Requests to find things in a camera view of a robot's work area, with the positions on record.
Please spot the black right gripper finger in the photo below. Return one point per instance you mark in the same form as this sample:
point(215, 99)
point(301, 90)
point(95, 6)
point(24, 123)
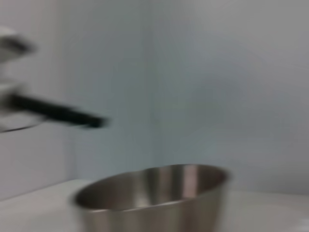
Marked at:
point(60, 112)

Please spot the stainless steel mixing bowl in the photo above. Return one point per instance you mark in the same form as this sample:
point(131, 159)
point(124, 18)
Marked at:
point(154, 205)

